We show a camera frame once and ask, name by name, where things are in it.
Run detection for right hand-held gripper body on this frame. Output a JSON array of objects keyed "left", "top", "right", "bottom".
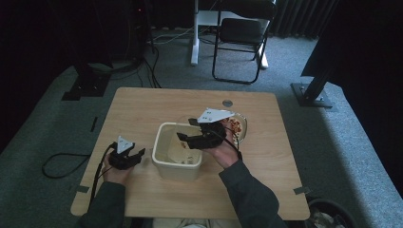
[{"left": 189, "top": 107, "right": 237, "bottom": 150}]

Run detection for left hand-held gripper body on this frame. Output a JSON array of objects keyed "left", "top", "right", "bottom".
[{"left": 108, "top": 135, "right": 138, "bottom": 171}]

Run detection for red dried fruit pieces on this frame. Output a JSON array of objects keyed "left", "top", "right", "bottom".
[{"left": 228, "top": 117, "right": 243, "bottom": 137}]

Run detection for cream square plastic bin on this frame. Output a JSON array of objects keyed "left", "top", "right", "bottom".
[{"left": 151, "top": 122, "right": 204, "bottom": 182}]

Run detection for round clear-rimmed beige bowl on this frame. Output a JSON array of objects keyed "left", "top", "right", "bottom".
[{"left": 221, "top": 112, "right": 248, "bottom": 145}]

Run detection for person's left hand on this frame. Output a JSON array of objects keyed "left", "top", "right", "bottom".
[{"left": 101, "top": 154, "right": 135, "bottom": 186}]

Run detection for person's right hand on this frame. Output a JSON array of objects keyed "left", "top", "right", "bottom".
[{"left": 202, "top": 125, "right": 244, "bottom": 170}]

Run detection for grey tape strip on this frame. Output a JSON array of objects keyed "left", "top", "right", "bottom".
[
  {"left": 293, "top": 186, "right": 312, "bottom": 196},
  {"left": 68, "top": 184, "right": 90, "bottom": 194}
]

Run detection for black stand with square base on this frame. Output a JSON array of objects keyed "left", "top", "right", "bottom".
[{"left": 61, "top": 61, "right": 112, "bottom": 102}]

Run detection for black folding chair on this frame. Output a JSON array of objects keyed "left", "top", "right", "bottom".
[{"left": 211, "top": 0, "right": 278, "bottom": 86}]

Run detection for black stand with bolted base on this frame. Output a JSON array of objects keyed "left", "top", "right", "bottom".
[{"left": 290, "top": 70, "right": 335, "bottom": 109}]

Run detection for dark pleated curtain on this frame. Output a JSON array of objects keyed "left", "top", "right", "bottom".
[{"left": 271, "top": 0, "right": 337, "bottom": 40}]

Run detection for black round waste basket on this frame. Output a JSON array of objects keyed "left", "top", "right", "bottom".
[{"left": 304, "top": 198, "right": 361, "bottom": 228}]

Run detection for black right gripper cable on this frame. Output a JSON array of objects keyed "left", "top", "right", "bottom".
[{"left": 207, "top": 126, "right": 243, "bottom": 161}]

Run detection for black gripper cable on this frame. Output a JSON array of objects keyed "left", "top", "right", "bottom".
[
  {"left": 207, "top": 126, "right": 243, "bottom": 161},
  {"left": 88, "top": 142, "right": 118, "bottom": 208}
]

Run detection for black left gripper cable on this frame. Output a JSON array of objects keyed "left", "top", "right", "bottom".
[{"left": 88, "top": 142, "right": 118, "bottom": 208}]

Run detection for black looped floor cable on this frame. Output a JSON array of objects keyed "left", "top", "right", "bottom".
[{"left": 41, "top": 152, "right": 93, "bottom": 180}]

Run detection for bundle of black floor cables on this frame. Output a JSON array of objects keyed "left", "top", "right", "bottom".
[{"left": 108, "top": 44, "right": 163, "bottom": 89}]

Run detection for white floor cable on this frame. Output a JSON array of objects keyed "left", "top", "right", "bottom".
[{"left": 147, "top": 26, "right": 195, "bottom": 46}]

